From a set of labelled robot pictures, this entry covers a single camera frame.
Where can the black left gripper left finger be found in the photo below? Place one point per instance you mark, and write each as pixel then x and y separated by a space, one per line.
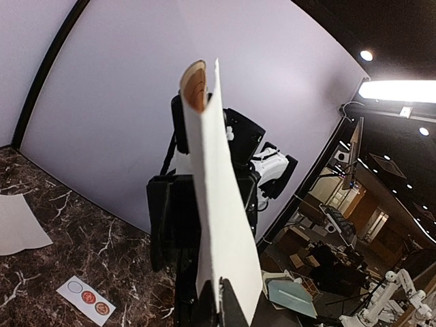
pixel 206 311

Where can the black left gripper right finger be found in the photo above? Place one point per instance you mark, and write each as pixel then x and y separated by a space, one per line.
pixel 230 312

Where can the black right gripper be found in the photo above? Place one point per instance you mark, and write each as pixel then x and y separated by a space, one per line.
pixel 223 249

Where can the beige lined letter paper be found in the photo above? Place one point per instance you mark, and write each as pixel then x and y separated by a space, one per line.
pixel 227 247

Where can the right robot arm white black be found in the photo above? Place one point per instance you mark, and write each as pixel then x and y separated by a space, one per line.
pixel 262 172

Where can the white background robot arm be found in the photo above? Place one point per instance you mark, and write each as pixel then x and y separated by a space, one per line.
pixel 369 316

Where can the teal envelope in background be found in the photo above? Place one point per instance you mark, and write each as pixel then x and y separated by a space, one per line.
pixel 292 296

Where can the brown round seal sticker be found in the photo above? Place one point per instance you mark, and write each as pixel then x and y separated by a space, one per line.
pixel 102 308

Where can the red round seal sticker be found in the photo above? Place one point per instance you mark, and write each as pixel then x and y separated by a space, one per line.
pixel 88 297

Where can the wax seal sticker sheet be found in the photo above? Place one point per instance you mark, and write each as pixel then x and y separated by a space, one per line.
pixel 71 291

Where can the white folded paper sheet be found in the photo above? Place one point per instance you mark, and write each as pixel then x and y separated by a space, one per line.
pixel 20 230

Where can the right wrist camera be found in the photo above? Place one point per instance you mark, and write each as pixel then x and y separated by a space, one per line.
pixel 177 159

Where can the black right frame post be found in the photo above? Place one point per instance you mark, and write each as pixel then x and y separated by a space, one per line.
pixel 312 176

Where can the black frame post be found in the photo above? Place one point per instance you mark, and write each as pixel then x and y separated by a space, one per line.
pixel 312 176
pixel 43 71

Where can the black left frame post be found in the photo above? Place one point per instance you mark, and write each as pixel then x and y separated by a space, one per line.
pixel 43 71

